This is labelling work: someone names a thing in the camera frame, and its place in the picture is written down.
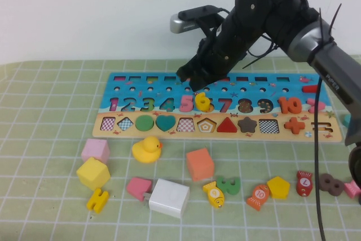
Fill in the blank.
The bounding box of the green circle piece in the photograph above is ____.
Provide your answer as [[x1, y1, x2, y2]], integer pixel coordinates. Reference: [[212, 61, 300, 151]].
[[135, 115, 155, 132]]

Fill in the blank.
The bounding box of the yellow wooden fish number nine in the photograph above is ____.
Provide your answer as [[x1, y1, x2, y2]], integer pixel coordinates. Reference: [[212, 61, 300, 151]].
[[202, 181, 226, 209]]

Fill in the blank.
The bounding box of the long black cable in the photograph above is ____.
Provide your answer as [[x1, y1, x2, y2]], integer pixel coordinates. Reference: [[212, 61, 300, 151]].
[[313, 74, 327, 241]]

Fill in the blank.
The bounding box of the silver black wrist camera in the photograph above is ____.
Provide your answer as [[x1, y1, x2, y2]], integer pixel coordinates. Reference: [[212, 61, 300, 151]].
[[170, 5, 226, 34]]

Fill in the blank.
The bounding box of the brown number eight piece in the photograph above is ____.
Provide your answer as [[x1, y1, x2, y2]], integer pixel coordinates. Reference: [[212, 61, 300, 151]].
[[318, 173, 345, 197]]

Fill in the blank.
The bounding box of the green number three piece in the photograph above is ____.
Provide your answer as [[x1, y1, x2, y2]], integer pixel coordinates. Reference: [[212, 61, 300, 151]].
[[216, 176, 241, 196]]

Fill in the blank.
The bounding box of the red wooden fish number seven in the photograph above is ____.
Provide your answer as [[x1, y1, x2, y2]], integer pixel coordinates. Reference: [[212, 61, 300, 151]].
[[295, 170, 313, 197]]

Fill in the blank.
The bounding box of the pink wooden cube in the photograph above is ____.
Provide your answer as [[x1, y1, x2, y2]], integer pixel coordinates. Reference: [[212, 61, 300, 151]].
[[81, 138, 110, 165]]

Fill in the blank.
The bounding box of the orange plus sign piece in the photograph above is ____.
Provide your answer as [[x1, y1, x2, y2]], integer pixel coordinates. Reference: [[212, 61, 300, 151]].
[[284, 117, 306, 135]]

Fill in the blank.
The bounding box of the yellow number six piece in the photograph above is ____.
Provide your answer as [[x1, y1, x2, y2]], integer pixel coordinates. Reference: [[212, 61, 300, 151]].
[[195, 91, 212, 113]]

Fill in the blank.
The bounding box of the brown star piece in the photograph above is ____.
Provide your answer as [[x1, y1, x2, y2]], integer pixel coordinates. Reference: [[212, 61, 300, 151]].
[[237, 116, 259, 134]]

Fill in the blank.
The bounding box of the pink trapezoid wooden piece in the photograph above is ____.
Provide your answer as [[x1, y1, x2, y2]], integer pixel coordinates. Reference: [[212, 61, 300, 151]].
[[126, 177, 154, 202]]

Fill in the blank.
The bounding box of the red triangle piece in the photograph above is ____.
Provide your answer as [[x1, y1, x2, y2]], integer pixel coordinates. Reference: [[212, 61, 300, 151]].
[[216, 116, 237, 134]]

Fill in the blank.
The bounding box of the white charger plug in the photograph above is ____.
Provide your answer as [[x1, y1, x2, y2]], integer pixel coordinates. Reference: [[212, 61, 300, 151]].
[[143, 178, 190, 219]]

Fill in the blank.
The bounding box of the teal heart piece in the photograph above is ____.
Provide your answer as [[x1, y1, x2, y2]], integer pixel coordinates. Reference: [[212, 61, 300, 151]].
[[155, 115, 176, 133]]

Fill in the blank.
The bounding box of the yellow H-shaped wooden piece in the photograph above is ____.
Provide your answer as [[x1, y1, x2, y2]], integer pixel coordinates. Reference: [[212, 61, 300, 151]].
[[86, 187, 110, 214]]

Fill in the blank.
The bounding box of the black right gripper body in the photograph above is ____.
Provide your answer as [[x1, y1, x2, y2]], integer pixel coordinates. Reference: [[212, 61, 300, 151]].
[[185, 12, 262, 84]]

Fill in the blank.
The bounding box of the green checkered tablecloth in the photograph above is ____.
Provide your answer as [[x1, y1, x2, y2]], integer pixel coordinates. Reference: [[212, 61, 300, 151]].
[[0, 59, 361, 241]]

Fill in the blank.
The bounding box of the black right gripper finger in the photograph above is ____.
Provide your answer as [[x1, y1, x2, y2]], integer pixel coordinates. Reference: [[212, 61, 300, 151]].
[[176, 65, 199, 82], [188, 78, 215, 93]]

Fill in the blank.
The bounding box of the yellow wooden cube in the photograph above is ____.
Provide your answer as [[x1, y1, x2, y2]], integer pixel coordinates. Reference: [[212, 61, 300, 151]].
[[76, 156, 111, 191]]

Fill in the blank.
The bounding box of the black zip tie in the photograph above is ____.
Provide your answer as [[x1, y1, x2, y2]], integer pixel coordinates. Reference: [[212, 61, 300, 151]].
[[241, 53, 267, 69], [328, 3, 342, 36]]

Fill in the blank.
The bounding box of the orange wooden fish number ten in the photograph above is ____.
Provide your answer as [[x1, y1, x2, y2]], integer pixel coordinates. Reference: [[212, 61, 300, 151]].
[[246, 183, 270, 212]]

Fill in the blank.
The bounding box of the yellow pentagon wooden piece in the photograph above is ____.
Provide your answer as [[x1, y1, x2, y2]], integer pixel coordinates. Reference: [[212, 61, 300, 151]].
[[266, 176, 291, 200]]

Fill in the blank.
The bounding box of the orange number ten piece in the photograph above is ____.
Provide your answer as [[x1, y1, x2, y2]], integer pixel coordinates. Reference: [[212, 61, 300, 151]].
[[278, 97, 302, 115]]

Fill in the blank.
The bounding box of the pink greater-than sign piece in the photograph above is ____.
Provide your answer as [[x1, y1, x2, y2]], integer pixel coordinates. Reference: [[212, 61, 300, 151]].
[[306, 98, 325, 114]]

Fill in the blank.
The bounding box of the yellow rubber duck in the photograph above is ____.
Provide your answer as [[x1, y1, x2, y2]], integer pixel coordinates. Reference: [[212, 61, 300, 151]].
[[131, 135, 164, 164]]

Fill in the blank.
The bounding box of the orange wooden cube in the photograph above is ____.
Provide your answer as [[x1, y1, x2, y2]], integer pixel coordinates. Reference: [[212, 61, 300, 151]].
[[186, 147, 215, 182]]

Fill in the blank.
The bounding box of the pink wooden fish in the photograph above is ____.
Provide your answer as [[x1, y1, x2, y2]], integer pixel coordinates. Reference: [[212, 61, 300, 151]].
[[344, 180, 358, 199]]

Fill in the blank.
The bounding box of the pink number five piece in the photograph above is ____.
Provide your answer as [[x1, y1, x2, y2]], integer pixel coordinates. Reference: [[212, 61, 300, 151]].
[[179, 94, 197, 113]]

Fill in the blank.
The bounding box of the wooden number shape puzzle board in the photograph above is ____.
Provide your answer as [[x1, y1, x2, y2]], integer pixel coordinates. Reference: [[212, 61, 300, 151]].
[[92, 72, 342, 143]]

